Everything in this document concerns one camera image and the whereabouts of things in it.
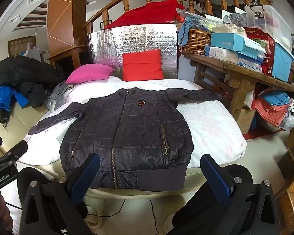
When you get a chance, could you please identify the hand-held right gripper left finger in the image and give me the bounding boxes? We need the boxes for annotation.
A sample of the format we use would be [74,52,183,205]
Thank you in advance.
[20,153,101,235]

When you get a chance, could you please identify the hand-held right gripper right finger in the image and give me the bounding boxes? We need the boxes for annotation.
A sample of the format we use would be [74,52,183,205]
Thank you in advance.
[200,154,283,235]

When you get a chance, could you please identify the black puffer jacket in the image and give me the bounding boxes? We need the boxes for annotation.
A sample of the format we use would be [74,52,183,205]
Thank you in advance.
[28,86,223,192]

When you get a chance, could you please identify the person's left forearm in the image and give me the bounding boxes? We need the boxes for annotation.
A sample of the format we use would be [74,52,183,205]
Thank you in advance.
[0,191,14,235]

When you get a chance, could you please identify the pile of dark clothes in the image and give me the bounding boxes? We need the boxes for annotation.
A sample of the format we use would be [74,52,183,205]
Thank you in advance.
[0,55,65,108]

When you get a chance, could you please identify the cream sofa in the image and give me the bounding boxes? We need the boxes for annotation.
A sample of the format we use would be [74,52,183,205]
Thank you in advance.
[0,98,54,157]

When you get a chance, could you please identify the blue jacket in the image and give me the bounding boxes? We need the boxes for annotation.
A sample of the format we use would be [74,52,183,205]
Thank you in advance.
[0,86,30,113]

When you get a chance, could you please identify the white blanket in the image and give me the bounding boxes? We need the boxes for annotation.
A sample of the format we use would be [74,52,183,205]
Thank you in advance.
[17,76,247,169]

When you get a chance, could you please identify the small cardboard box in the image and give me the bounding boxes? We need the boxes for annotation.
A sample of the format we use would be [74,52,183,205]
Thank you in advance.
[235,106,256,135]

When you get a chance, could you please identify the grey garment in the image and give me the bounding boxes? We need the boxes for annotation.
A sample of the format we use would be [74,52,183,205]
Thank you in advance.
[45,81,75,112]

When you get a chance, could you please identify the stack of folded cloths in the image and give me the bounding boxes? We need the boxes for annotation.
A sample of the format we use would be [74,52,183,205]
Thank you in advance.
[255,89,294,130]

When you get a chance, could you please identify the wooden table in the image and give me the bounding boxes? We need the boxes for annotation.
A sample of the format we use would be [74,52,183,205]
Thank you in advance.
[180,51,294,118]

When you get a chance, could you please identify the pink pillow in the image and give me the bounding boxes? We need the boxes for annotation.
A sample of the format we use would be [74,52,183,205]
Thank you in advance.
[65,64,115,85]

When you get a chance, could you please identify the tissue pack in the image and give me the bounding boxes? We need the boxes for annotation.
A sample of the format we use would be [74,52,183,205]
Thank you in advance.
[208,47,239,64]

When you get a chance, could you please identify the red pillow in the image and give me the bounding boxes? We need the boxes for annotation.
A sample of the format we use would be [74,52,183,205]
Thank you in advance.
[122,49,164,82]

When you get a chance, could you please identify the blue storage bin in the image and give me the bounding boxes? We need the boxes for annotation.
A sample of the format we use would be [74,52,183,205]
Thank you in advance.
[272,40,294,82]

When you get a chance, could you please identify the blue shoe box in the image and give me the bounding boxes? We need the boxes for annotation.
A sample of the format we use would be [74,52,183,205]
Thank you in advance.
[211,33,266,59]

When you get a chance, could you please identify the wicker basket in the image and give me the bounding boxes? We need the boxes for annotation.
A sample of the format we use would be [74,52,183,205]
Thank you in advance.
[179,28,212,55]

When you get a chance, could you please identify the wooden column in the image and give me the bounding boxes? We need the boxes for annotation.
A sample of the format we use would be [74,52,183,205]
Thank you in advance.
[47,0,89,54]

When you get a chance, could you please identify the silver foil insulation panel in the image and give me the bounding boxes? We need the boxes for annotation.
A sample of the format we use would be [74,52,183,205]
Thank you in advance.
[87,23,179,80]

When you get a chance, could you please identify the blue cloth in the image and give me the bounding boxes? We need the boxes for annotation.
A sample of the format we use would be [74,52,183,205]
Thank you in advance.
[179,17,201,47]

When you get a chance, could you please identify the clear plastic storage bin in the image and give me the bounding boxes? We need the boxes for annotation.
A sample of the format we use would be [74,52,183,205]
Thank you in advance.
[244,4,292,46]

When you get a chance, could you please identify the red cloth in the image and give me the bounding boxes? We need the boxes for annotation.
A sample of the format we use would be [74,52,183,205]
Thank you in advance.
[103,0,185,30]

